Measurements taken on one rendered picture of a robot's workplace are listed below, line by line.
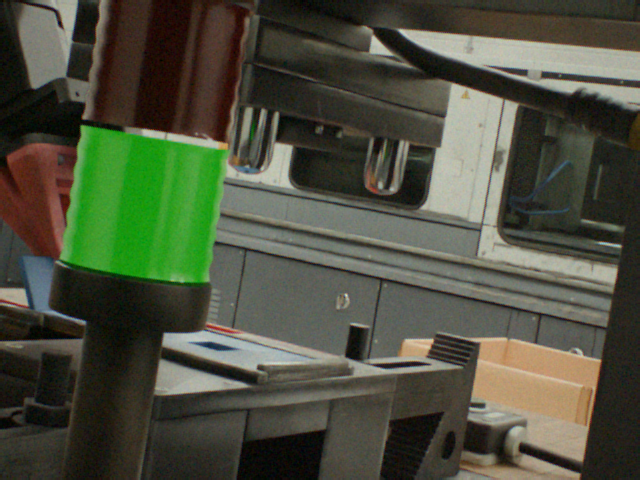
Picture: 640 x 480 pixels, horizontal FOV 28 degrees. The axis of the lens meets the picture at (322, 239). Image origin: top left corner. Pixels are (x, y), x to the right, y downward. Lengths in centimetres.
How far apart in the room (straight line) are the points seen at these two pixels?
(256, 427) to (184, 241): 27
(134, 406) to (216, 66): 9
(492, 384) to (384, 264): 294
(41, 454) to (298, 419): 17
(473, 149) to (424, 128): 500
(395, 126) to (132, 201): 34
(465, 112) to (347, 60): 512
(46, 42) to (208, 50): 40
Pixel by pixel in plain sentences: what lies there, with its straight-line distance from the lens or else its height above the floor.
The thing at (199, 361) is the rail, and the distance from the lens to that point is 60.
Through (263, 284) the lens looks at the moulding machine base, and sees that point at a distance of 620.
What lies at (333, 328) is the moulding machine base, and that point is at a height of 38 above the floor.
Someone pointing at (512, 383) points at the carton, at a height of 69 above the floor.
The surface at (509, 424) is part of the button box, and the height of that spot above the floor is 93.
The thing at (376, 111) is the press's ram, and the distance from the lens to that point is 62.
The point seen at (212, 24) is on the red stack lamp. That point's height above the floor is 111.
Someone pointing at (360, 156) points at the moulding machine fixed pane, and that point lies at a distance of 597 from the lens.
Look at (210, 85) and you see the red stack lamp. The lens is 32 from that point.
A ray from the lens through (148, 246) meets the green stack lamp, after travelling 31.
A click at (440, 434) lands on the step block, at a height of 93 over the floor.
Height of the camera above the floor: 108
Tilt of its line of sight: 3 degrees down
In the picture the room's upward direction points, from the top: 10 degrees clockwise
